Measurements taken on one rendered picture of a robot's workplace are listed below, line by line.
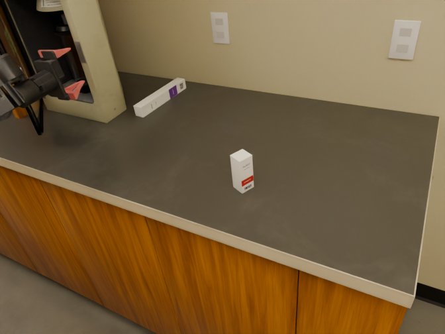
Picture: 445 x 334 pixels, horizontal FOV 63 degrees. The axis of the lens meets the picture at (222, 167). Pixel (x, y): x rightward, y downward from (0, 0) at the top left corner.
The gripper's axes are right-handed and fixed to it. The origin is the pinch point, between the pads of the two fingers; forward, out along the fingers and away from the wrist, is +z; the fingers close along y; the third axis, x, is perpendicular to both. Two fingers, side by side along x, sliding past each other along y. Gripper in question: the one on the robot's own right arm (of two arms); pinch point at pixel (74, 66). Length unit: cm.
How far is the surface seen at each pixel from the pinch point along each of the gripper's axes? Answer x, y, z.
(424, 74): -87, -23, 54
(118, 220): -11.7, -42.4, -16.1
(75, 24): 8.1, 7.9, 12.5
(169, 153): -22.0, -29.1, 3.6
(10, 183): 42, -40, -16
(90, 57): 8.9, -3.0, 13.7
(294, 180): -61, -32, 5
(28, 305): 71, -115, -30
